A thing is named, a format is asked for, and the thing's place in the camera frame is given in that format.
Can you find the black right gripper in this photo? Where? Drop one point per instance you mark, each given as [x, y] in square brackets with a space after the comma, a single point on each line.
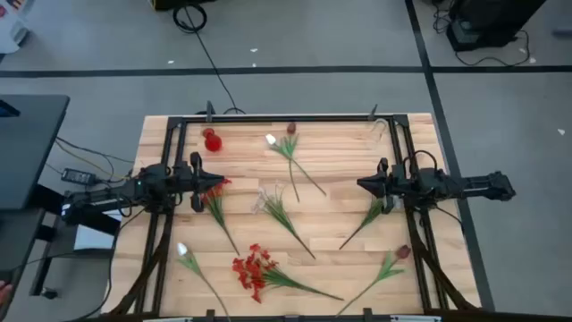
[389, 183]

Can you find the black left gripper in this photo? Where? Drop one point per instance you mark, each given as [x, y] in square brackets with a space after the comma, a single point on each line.
[195, 181]

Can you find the small red flower sprig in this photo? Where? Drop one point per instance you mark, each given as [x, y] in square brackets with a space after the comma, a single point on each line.
[216, 203]

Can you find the white flower sprig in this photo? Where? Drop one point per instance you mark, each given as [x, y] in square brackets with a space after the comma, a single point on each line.
[371, 217]
[277, 210]

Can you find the white artificial tulip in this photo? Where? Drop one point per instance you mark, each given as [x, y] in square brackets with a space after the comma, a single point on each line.
[182, 249]
[271, 139]

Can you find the dark red artificial tulip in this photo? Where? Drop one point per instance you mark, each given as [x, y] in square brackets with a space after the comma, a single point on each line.
[403, 251]
[291, 129]

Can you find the large red flower bunch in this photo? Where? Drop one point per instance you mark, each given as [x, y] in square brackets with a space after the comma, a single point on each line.
[252, 270]

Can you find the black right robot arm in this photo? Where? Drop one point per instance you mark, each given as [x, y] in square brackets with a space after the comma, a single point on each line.
[451, 184]

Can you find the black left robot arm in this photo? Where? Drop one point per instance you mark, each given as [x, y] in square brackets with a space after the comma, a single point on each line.
[111, 194]

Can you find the red glass vase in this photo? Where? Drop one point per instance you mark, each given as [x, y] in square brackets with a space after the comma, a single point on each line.
[213, 143]

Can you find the clear glass vase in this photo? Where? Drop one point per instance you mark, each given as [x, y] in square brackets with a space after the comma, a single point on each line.
[378, 132]

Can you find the white box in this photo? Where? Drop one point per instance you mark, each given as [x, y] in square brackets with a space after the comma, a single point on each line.
[94, 239]

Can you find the black power adapter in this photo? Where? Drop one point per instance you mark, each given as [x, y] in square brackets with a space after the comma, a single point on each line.
[78, 176]

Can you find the black desk top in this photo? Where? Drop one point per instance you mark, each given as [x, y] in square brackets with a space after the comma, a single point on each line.
[27, 147]

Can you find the black floor equipment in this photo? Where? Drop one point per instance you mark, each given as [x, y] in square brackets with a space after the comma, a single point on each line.
[487, 22]

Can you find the black caster wheel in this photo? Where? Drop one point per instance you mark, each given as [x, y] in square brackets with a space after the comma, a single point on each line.
[49, 294]

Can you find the person's hand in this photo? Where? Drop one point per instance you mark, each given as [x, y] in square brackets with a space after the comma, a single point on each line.
[4, 291]

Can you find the white printed object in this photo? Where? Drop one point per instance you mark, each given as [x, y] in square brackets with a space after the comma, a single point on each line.
[11, 27]

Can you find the black desk leg frame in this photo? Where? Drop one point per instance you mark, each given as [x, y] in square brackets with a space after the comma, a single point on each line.
[41, 273]

